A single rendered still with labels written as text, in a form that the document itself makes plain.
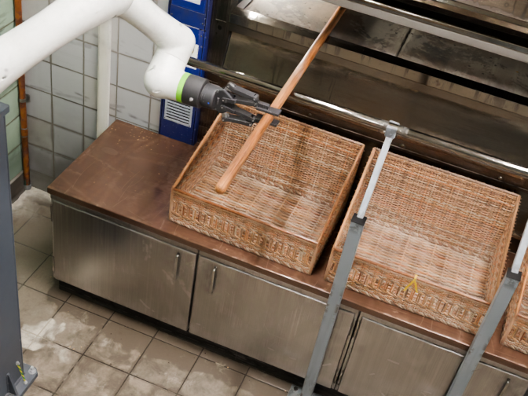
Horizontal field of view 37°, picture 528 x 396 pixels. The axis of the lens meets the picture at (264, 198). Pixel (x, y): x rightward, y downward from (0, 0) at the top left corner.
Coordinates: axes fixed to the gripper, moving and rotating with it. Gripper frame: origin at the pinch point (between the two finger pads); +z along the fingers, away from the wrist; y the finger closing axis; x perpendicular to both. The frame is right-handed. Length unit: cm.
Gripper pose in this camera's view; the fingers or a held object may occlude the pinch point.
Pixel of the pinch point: (268, 115)
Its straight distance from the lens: 233.3
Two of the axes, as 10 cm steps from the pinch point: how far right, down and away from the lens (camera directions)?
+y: -1.5, 7.6, 6.3
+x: -3.3, 5.6, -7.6
